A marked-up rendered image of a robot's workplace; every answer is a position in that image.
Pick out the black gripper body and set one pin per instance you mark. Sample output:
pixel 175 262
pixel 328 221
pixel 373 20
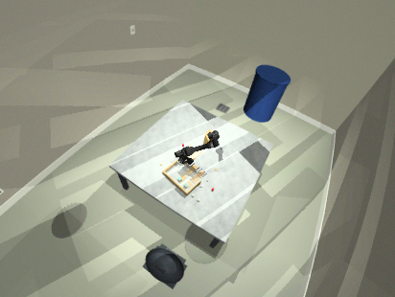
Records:
pixel 189 160

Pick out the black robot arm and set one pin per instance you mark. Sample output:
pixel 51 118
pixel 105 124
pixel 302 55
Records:
pixel 188 151

